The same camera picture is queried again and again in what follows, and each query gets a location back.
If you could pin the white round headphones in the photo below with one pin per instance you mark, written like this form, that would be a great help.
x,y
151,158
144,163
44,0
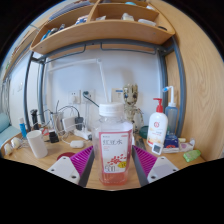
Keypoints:
x,y
12,145

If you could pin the black electric shaver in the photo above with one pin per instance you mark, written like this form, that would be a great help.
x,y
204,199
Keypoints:
x,y
34,118

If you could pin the small blue box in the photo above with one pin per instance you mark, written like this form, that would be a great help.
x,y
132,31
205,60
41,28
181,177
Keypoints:
x,y
171,142

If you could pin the wooden shelf unit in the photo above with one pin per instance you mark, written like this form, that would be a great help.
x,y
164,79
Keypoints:
x,y
106,31

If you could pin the wooden wardrobe side panel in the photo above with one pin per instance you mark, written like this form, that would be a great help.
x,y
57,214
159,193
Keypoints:
x,y
200,83

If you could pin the white charger block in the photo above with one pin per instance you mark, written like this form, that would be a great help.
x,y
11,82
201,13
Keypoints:
x,y
68,123

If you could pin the small black charger block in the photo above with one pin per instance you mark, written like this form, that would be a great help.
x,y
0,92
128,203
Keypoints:
x,y
53,137

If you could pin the white wall outlet with plug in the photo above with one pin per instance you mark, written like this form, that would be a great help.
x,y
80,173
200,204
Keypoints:
x,y
88,94

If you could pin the tree creature figurine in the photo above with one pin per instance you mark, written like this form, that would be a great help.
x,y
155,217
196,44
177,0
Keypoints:
x,y
130,100

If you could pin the white oval earbuds case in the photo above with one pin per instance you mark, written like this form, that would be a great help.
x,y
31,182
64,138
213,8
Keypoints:
x,y
77,144

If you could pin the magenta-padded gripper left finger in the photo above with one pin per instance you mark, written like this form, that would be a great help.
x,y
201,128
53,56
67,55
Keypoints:
x,y
81,160

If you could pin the white wall conduit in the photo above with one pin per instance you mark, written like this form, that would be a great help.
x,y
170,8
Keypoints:
x,y
100,71

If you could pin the white paper cup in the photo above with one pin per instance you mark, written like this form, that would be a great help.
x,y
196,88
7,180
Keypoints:
x,y
36,145

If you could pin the blue white-capped tube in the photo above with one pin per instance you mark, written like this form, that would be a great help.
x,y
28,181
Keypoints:
x,y
23,129

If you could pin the clear pink-label drink bottle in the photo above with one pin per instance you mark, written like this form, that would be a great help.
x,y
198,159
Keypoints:
x,y
112,150

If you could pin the steel tumbler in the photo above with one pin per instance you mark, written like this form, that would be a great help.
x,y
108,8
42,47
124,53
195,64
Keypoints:
x,y
57,122

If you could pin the white red-pump lotion bottle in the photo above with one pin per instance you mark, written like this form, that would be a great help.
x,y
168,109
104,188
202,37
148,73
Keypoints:
x,y
157,128

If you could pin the white wall switch box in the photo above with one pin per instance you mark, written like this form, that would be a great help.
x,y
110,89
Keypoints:
x,y
116,94

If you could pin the teal bed bedding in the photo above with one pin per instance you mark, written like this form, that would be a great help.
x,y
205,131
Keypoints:
x,y
5,128

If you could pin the green wipes pack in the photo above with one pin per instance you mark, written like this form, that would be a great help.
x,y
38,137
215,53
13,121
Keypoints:
x,y
192,155

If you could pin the flat round red coaster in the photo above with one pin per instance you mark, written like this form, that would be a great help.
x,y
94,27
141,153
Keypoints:
x,y
65,155

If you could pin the dark green round jar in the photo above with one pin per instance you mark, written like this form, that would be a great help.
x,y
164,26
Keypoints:
x,y
143,132

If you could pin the white power strip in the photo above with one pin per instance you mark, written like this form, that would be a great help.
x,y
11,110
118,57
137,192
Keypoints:
x,y
84,134

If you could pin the clear blue white-nozzle bottle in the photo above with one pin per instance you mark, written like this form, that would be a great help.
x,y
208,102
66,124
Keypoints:
x,y
172,115

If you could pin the grey metal desk frame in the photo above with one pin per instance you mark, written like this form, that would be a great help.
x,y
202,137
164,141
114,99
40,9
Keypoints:
x,y
180,93

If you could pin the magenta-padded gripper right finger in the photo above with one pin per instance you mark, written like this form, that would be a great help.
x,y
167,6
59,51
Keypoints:
x,y
145,160

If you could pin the small white thermometer display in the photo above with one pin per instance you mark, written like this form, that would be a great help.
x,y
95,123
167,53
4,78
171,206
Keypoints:
x,y
156,149

